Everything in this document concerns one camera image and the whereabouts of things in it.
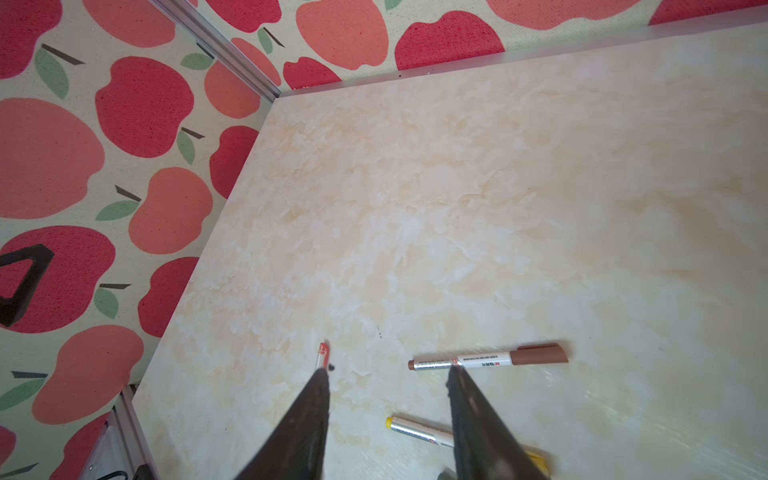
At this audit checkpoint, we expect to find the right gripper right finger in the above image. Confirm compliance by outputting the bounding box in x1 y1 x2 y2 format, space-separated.
447 366 548 480

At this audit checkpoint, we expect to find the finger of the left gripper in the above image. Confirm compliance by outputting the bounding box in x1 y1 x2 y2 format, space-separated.
1 244 54 328

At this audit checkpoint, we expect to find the left aluminium frame post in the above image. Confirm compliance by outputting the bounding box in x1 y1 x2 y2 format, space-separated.
151 0 281 103

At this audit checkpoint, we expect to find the white patterned pen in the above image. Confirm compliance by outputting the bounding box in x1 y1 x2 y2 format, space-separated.
407 343 569 371

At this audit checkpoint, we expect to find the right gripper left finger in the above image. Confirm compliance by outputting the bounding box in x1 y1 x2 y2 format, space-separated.
236 368 330 480

